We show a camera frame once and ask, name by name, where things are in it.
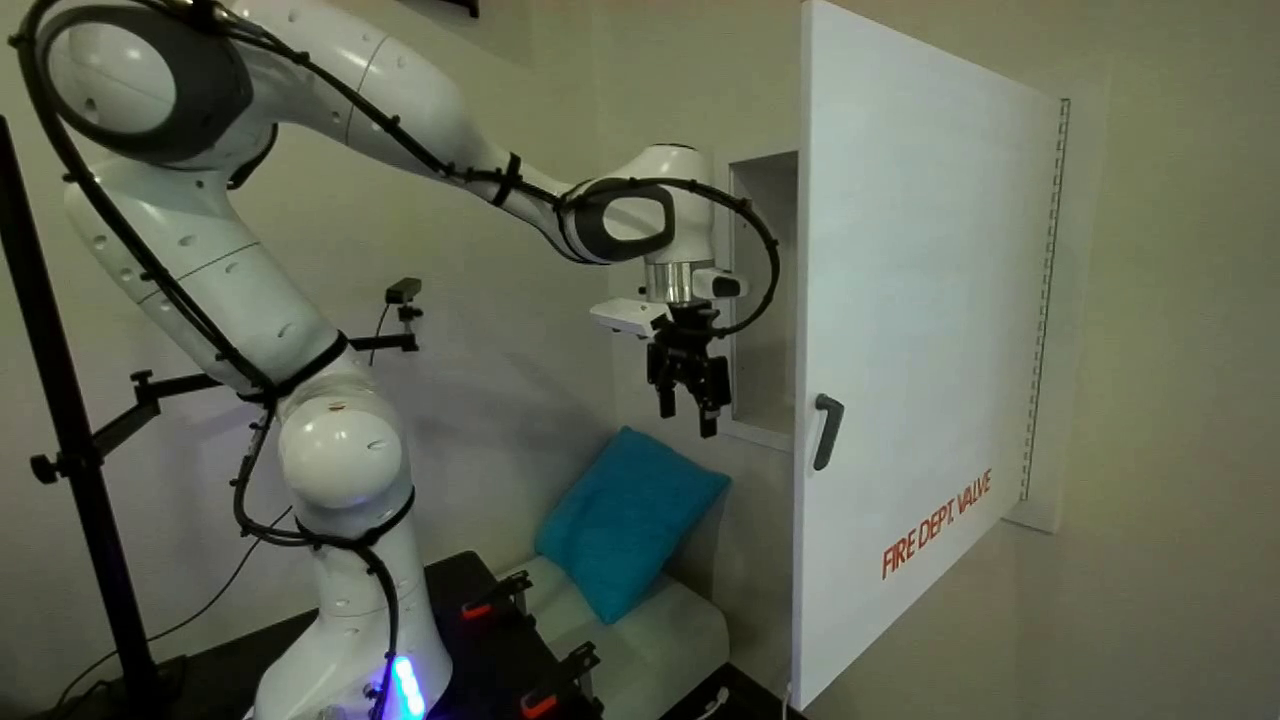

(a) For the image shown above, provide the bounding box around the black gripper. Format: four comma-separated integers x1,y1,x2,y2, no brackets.
645,301,737,441

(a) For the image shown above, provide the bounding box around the white fire dept valve door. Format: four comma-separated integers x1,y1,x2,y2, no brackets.
787,0,1081,715

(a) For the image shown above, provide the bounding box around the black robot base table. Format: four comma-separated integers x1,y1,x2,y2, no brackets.
52,549,607,720

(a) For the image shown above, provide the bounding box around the metal door piano hinge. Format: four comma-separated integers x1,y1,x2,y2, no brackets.
1015,93,1081,518

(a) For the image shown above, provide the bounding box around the teal pillow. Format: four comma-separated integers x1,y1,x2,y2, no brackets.
531,425,737,628

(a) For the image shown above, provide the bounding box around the white cushioned seat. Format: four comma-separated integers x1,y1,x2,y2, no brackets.
511,552,737,720

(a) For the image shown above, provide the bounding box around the orange black clamp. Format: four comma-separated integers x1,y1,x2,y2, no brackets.
516,639,605,720
458,573,536,630

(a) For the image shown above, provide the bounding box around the black tripod stand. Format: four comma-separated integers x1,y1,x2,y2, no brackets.
0,115,424,720

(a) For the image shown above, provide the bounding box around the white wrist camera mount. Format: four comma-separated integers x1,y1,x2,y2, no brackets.
588,297,674,351

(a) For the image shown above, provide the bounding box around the grey door handle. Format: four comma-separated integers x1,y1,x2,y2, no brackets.
807,391,850,474

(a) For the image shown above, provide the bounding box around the white wall cabinet frame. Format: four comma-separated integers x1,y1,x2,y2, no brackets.
724,75,1112,541

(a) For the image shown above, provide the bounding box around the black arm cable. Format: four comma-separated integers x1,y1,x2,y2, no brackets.
10,0,786,703

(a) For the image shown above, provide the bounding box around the small black stand camera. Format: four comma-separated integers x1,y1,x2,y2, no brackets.
381,270,429,331

